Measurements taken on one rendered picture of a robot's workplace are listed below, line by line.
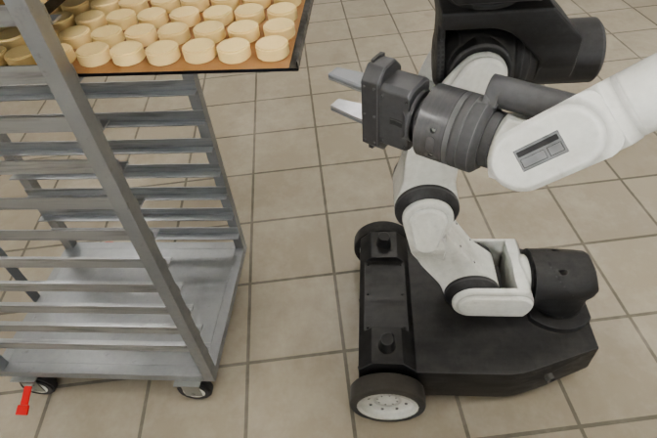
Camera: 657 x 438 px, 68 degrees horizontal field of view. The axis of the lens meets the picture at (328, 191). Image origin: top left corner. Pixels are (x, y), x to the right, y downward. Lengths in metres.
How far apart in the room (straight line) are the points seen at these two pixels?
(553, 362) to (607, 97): 1.02
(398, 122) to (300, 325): 1.14
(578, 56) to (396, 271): 0.83
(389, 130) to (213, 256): 1.17
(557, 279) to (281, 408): 0.84
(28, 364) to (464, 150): 1.42
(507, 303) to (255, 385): 0.76
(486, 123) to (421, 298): 0.99
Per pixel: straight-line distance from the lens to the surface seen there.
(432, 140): 0.55
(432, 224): 1.08
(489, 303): 1.34
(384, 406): 1.43
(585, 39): 0.96
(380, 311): 1.42
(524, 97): 0.55
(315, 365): 1.57
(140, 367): 1.53
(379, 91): 0.58
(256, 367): 1.59
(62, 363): 1.64
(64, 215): 1.79
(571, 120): 0.50
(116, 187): 0.91
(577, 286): 1.41
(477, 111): 0.54
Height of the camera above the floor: 1.39
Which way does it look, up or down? 43 degrees down
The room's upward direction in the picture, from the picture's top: 6 degrees counter-clockwise
